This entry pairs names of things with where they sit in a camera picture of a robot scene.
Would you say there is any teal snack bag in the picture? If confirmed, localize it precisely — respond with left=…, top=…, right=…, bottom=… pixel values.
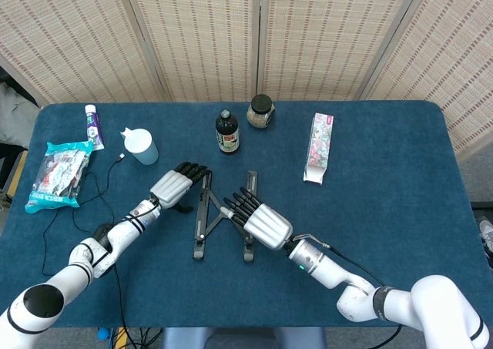
left=24, top=140, right=94, bottom=214

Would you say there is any purple white toothpaste tube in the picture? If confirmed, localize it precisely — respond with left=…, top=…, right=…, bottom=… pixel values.
left=84, top=104, right=106, bottom=152

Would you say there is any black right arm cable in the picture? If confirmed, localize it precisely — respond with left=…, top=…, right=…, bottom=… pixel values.
left=294, top=233, right=404, bottom=349

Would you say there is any black folding stand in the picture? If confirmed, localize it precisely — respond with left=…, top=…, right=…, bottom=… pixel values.
left=192, top=169, right=260, bottom=263

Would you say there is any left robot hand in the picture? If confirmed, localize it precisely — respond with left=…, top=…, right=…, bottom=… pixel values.
left=149, top=162, right=213, bottom=214

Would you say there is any glass jar black lid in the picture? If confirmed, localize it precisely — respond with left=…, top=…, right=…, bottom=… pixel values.
left=246, top=94, right=277, bottom=129

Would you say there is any dark tea bottle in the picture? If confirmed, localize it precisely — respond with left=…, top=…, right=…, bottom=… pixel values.
left=214, top=109, right=241, bottom=156

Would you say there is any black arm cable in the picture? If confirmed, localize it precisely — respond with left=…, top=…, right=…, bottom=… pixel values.
left=294, top=233, right=404, bottom=349
left=109, top=198, right=161, bottom=349

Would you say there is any grey garment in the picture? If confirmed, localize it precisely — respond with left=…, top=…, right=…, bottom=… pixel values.
left=0, top=81, right=42, bottom=148

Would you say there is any black mouse usb cable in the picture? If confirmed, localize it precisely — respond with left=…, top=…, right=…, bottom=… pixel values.
left=41, top=153, right=126, bottom=277

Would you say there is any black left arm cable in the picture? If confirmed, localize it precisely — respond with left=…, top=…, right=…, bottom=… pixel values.
left=109, top=198, right=161, bottom=349

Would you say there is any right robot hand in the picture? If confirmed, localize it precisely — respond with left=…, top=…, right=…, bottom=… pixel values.
left=220, top=186, right=294, bottom=251

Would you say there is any yellow floor strip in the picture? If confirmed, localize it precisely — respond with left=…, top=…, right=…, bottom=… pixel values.
left=114, top=327, right=130, bottom=349

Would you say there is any blue padded seat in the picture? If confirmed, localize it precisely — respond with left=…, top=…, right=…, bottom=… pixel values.
left=163, top=327, right=327, bottom=349

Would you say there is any light blue plastic cup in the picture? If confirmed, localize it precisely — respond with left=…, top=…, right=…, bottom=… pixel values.
left=119, top=127, right=159, bottom=166

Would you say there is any grey sneaker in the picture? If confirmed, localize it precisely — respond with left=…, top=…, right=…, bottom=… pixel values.
left=475, top=216, right=493, bottom=269

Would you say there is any floral paper box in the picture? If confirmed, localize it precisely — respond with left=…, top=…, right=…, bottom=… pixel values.
left=302, top=112, right=335, bottom=187

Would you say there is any blue felt table cover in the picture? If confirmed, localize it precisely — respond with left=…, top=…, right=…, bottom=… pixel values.
left=0, top=100, right=487, bottom=329

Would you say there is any black computer mouse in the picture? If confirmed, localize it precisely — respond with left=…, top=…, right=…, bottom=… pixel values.
left=91, top=223, right=116, bottom=246

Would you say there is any bamboo folding screen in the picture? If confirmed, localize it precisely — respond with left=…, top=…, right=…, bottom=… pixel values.
left=0, top=0, right=493, bottom=161

